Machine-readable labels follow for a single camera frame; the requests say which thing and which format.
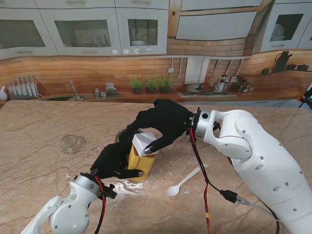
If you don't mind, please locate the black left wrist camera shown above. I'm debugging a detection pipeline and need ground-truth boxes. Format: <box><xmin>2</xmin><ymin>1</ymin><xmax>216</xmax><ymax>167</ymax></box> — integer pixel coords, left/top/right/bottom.
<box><xmin>101</xmin><ymin>184</ymin><xmax>117</xmax><ymax>200</ymax></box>

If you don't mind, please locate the red black right wrist cable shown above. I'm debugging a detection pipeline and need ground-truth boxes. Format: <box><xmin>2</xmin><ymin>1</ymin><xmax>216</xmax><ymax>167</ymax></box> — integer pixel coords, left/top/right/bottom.
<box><xmin>188</xmin><ymin>126</ymin><xmax>281</xmax><ymax>234</ymax></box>

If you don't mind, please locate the domed glass jar lid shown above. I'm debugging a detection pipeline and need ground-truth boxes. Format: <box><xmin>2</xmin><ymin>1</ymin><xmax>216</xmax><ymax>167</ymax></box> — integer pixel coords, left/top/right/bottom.
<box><xmin>59</xmin><ymin>135</ymin><xmax>86</xmax><ymax>155</ymax></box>

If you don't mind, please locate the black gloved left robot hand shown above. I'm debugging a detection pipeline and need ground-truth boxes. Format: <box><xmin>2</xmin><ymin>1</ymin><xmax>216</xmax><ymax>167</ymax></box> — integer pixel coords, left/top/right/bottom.
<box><xmin>90</xmin><ymin>142</ymin><xmax>145</xmax><ymax>180</ymax></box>

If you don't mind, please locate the printed kitchen backdrop banner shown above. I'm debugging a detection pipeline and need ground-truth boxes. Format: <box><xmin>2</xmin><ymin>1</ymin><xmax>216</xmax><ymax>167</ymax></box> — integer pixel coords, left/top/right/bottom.
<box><xmin>0</xmin><ymin>0</ymin><xmax>312</xmax><ymax>108</ymax></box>

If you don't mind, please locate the red black left wrist cable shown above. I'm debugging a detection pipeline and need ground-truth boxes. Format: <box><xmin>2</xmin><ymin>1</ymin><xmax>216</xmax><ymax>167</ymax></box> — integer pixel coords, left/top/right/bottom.
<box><xmin>93</xmin><ymin>176</ymin><xmax>108</xmax><ymax>234</ymax></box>

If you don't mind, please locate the black tripod with orange clip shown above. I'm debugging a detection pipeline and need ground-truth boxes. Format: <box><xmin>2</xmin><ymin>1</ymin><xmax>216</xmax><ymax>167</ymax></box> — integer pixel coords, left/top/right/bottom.
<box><xmin>297</xmin><ymin>82</ymin><xmax>312</xmax><ymax>108</ymax></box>

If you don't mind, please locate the yellow coffee jar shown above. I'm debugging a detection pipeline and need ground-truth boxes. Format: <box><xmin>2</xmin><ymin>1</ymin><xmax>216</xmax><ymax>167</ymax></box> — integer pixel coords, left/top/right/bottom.
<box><xmin>127</xmin><ymin>145</ymin><xmax>156</xmax><ymax>182</ymax></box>

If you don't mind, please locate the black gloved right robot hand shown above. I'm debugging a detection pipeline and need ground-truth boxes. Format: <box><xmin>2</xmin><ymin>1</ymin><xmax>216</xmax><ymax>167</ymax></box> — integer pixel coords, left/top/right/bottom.
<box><xmin>126</xmin><ymin>98</ymin><xmax>195</xmax><ymax>157</ymax></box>

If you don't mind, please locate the white square jar lid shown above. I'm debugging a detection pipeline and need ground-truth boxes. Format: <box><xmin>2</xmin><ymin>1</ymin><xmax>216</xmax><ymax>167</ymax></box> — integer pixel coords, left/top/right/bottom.
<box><xmin>131</xmin><ymin>132</ymin><xmax>160</xmax><ymax>157</ymax></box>

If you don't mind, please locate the white plastic spoon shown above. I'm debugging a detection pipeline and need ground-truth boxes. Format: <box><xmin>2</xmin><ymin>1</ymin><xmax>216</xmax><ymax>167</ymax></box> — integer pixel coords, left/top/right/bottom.
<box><xmin>166</xmin><ymin>167</ymin><xmax>201</xmax><ymax>197</ymax></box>

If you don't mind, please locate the red black wrist cable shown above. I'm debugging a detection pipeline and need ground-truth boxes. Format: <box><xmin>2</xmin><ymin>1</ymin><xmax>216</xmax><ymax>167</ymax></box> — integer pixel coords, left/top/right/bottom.
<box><xmin>93</xmin><ymin>176</ymin><xmax>108</xmax><ymax>234</ymax></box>
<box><xmin>188</xmin><ymin>126</ymin><xmax>281</xmax><ymax>234</ymax></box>

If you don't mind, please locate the glass jar with coffee beans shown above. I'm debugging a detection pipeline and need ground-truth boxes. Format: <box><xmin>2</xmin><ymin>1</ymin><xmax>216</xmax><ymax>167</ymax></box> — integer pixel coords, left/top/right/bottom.
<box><xmin>114</xmin><ymin>126</ymin><xmax>139</xmax><ymax>145</ymax></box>

